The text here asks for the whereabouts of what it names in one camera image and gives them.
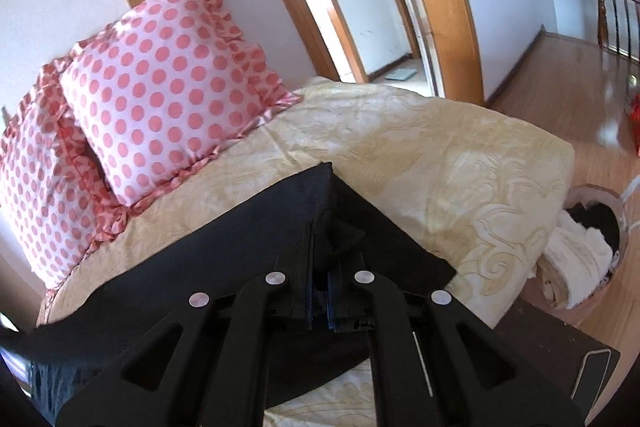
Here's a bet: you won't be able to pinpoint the pink polka dot pillow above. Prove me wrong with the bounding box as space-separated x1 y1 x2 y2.
60 0 299 208
1 58 129 289

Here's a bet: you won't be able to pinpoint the white clothes in basket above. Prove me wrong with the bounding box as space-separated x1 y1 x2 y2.
536 210 613 310

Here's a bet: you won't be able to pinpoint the left pink polka dot pillow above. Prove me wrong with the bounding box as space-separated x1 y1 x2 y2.
1 58 129 289

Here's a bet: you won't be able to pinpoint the red bag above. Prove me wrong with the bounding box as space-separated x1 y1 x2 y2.
628 94 640 156

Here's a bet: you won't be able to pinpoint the right pink polka dot pillow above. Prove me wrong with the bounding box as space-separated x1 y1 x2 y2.
60 0 299 208

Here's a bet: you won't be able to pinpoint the round laundry basket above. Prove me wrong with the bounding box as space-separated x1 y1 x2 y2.
521 184 629 326

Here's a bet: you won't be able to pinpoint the wooden stair railing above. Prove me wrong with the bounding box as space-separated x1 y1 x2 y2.
597 0 640 64

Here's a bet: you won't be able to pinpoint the cream patterned bed quilt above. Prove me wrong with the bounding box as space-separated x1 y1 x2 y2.
37 76 576 427

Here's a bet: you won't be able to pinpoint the black pants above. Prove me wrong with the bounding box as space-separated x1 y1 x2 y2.
1 162 456 424

